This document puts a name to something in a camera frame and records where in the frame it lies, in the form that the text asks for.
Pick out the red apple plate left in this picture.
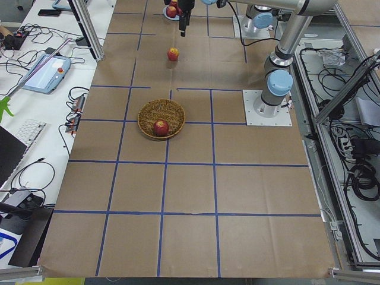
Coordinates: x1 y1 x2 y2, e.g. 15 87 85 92
169 0 178 9

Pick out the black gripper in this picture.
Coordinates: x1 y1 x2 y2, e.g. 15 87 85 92
178 0 195 37

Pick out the red apple plate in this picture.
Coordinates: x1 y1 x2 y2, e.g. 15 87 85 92
165 5 177 18
169 0 178 9
176 7 183 16

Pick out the woven wicker basket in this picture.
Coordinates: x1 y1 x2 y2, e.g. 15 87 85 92
137 99 186 140

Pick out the red apple plate front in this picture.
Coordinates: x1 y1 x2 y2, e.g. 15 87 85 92
165 5 177 18

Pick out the grey dock adapter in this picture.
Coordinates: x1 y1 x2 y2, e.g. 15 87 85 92
4 190 43 207

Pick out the orange usb hub lower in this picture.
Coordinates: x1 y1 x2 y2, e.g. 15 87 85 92
65 116 80 135

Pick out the orange usb hub upper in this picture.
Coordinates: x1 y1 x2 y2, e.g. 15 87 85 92
71 95 86 112

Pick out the black cable bundle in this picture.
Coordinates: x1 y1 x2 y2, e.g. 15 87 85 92
344 160 380 202

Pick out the white keyboard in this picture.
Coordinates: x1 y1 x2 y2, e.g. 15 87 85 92
15 119 47 149

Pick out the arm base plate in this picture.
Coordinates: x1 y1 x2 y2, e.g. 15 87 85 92
232 13 273 39
242 90 292 127

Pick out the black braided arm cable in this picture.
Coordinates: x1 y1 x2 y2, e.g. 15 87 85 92
227 2 281 48

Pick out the red yellow apple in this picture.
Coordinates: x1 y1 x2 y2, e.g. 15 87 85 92
167 47 179 62

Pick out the black smartphone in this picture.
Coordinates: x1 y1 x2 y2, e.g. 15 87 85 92
38 9 61 17

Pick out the black box lower left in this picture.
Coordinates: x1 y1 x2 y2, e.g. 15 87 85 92
8 208 53 267

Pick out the teach pendant tablet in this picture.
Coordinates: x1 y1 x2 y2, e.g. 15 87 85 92
23 55 71 94

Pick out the green hand pointer stick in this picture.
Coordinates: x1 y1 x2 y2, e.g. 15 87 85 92
1 37 72 119

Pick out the dark red apple in basket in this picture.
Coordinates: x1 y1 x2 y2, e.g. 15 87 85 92
153 119 169 137

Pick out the light blue plate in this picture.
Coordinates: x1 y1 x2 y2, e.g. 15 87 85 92
163 5 181 21

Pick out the black laptop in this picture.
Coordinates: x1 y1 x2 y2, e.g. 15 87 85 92
0 127 27 186

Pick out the aluminium frame post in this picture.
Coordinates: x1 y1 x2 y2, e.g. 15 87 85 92
68 0 105 62

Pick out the red apple plate right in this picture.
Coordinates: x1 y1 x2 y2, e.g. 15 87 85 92
176 7 183 16

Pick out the white power strip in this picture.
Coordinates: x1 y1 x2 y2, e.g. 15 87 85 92
338 133 354 162

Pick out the orange usb hub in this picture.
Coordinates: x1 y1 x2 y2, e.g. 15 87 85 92
71 95 86 112
65 116 80 135

